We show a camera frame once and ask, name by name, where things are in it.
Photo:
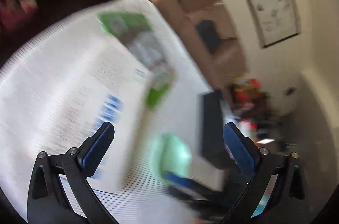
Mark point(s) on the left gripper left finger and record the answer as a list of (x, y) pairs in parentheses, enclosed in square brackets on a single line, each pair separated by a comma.
[(47, 200)]

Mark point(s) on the brown sofa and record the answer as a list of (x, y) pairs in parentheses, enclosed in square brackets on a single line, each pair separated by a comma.
[(228, 62)]

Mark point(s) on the dark blue cushion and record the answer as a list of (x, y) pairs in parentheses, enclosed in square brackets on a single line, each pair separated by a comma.
[(208, 33)]

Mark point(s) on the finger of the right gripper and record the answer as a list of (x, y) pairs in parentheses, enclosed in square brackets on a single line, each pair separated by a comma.
[(210, 198)]

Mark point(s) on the striped white tablecloth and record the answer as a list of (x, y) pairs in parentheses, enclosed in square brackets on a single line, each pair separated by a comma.
[(57, 90)]

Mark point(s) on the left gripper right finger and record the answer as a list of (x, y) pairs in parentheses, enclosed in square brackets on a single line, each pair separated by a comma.
[(276, 192)]

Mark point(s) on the black storage box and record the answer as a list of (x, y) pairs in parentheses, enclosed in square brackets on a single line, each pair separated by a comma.
[(221, 145)]

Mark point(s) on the green seaweed snack bag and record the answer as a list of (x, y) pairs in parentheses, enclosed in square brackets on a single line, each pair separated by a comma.
[(134, 31)]

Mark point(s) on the green plastic square dish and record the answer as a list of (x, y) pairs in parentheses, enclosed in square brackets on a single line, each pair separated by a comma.
[(169, 153)]

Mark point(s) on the white glove box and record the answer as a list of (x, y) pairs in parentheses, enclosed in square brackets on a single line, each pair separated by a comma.
[(112, 88)]

